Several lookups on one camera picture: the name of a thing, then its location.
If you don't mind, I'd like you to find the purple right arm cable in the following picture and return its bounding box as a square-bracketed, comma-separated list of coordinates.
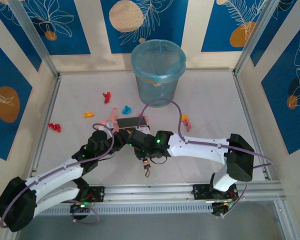
[138, 98, 275, 220]

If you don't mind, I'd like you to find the aluminium table side rail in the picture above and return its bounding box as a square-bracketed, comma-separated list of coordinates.
[26, 73, 63, 187]
[231, 71, 275, 181]

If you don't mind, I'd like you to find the aluminium frame post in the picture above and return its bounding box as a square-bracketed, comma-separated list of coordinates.
[3, 229, 19, 240]
[7, 0, 61, 79]
[273, 199, 297, 240]
[232, 0, 283, 77]

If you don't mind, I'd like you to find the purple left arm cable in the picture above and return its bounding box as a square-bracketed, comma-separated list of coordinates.
[0, 122, 116, 230]

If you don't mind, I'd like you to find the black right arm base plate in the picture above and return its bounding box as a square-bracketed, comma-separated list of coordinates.
[192, 183, 238, 201]

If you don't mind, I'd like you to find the trash bin with blue bag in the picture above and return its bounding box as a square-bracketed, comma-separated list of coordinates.
[130, 38, 187, 108]

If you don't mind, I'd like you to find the aluminium mounting rail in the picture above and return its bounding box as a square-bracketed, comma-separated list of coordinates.
[24, 180, 283, 207]

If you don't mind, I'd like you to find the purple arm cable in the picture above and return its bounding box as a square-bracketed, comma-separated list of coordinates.
[138, 98, 275, 220]
[0, 122, 116, 230]

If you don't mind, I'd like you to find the dark bristle hand brush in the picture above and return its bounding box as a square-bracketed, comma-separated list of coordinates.
[116, 116, 152, 178]

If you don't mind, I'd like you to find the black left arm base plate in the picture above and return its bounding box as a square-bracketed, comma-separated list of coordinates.
[74, 185, 106, 203]

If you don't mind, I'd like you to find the pink plastic dustpan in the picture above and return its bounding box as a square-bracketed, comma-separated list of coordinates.
[99, 119, 121, 133]

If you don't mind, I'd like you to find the grey slotted cable duct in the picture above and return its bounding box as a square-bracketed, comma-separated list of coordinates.
[36, 202, 215, 216]

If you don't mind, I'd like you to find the black controller board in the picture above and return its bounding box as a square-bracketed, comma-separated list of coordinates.
[211, 201, 238, 218]
[69, 202, 91, 221]

